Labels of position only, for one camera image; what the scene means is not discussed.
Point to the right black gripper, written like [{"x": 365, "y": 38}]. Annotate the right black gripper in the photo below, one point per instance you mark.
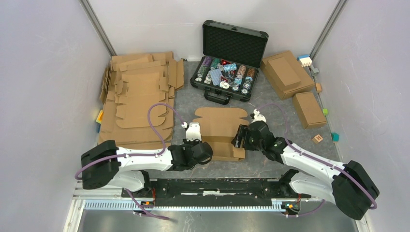
[{"x": 242, "y": 132}]

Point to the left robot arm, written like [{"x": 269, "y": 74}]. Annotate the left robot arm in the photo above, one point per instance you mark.
[{"x": 109, "y": 164}]

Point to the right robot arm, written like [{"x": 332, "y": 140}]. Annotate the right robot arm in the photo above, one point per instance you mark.
[{"x": 347, "y": 185}]

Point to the small folded cardboard box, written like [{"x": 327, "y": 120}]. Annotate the small folded cardboard box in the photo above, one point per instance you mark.
[{"x": 308, "y": 110}]

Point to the large folded cardboard box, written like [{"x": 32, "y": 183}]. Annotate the large folded cardboard box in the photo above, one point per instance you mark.
[{"x": 307, "y": 83}]

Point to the wooden letter H cube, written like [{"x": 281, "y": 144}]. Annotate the wooden letter H cube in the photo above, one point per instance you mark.
[{"x": 317, "y": 139}]

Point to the black poker chip case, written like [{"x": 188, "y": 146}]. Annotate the black poker chip case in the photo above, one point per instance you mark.
[{"x": 231, "y": 58}]

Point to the stack of flat cardboard blanks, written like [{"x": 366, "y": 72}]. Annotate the stack of flat cardboard blanks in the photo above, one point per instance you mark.
[{"x": 137, "y": 91}]

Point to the small wooden cube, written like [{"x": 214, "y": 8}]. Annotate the small wooden cube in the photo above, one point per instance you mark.
[{"x": 318, "y": 87}]

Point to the teal cube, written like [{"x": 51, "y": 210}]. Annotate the teal cube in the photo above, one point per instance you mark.
[{"x": 335, "y": 137}]

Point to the blue white toy block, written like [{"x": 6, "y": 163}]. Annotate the blue white toy block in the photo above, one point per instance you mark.
[{"x": 305, "y": 60}]

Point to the orange yellow block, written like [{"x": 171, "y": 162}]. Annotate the orange yellow block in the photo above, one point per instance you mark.
[{"x": 98, "y": 120}]

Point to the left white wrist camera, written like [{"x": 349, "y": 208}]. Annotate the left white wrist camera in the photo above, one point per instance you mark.
[{"x": 192, "y": 131}]

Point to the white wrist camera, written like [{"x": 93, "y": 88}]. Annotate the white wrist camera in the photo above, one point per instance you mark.
[
  {"x": 192, "y": 131},
  {"x": 256, "y": 116}
]

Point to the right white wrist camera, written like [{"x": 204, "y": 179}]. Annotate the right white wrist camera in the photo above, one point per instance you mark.
[{"x": 256, "y": 116}]

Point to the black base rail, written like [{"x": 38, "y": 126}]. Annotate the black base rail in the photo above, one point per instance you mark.
[{"x": 217, "y": 192}]

